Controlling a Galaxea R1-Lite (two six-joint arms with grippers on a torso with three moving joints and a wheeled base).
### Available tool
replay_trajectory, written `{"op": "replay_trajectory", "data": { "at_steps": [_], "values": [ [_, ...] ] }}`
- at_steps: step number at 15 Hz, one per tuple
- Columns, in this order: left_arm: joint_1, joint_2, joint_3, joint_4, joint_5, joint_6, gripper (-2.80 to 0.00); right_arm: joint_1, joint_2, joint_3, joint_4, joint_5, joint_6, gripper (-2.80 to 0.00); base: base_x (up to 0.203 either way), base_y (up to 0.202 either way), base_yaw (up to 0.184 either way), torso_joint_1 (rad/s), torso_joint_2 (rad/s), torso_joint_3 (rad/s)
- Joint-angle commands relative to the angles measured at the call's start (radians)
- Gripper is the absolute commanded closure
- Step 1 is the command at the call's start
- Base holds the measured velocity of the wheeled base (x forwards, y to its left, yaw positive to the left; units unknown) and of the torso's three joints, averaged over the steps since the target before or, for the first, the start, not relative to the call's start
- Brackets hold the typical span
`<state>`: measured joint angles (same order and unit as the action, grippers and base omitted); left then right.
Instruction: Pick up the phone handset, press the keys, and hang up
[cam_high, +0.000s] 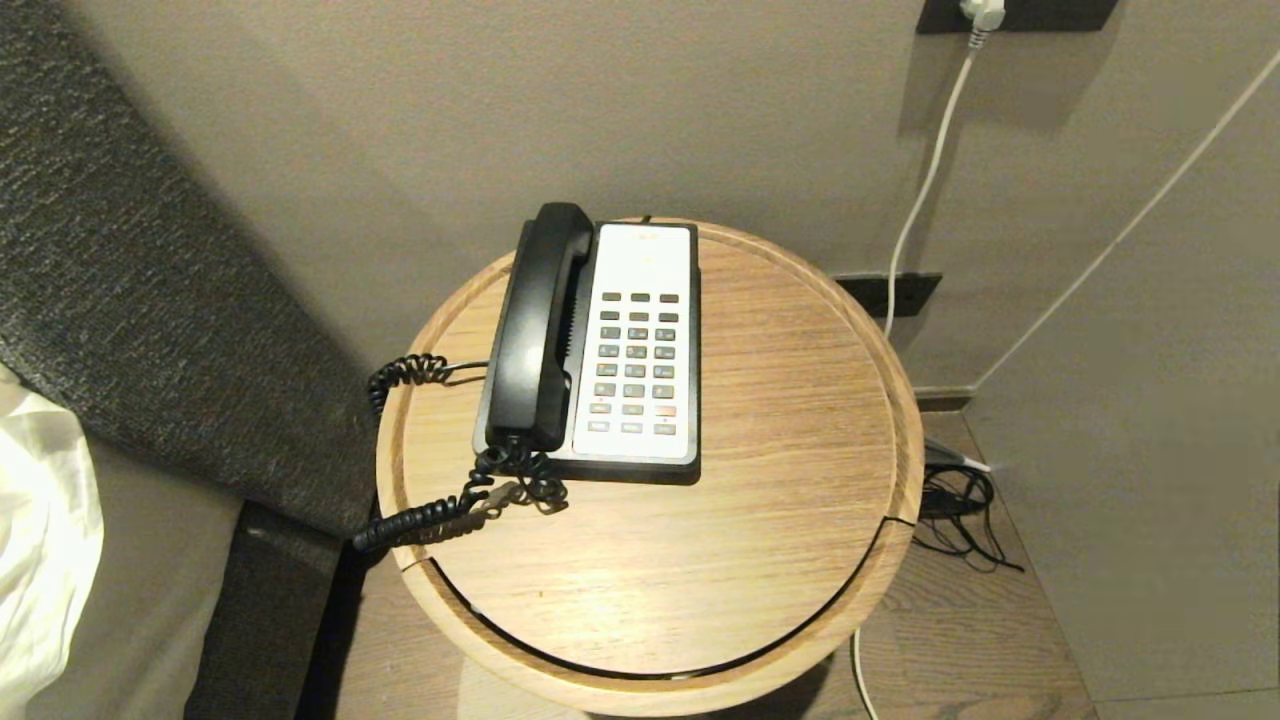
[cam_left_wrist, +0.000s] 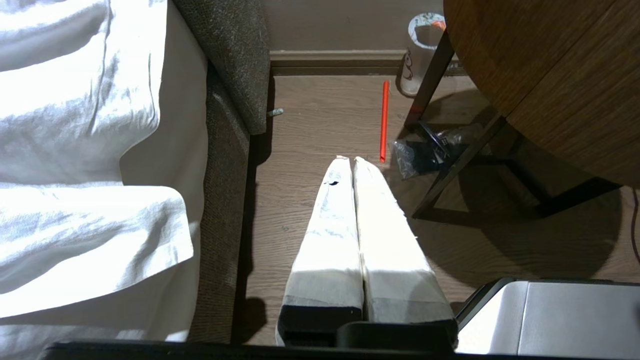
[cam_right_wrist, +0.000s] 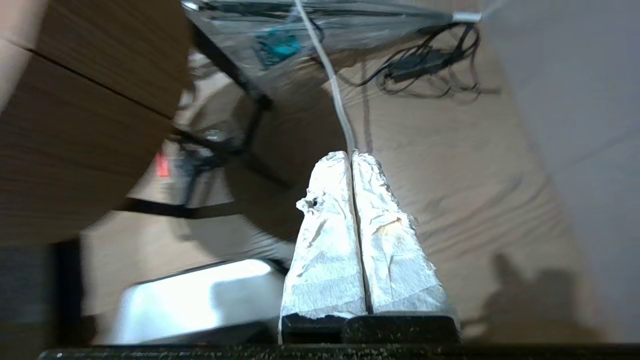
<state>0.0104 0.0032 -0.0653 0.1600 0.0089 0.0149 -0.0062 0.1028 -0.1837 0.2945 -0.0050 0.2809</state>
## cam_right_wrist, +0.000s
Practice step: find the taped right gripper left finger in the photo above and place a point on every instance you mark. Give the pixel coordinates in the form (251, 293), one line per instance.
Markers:
(327, 260)

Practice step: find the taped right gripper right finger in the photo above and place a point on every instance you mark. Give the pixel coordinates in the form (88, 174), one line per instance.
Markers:
(395, 270)

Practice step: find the round wooden side table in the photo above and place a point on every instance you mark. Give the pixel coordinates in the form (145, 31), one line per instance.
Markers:
(75, 125)

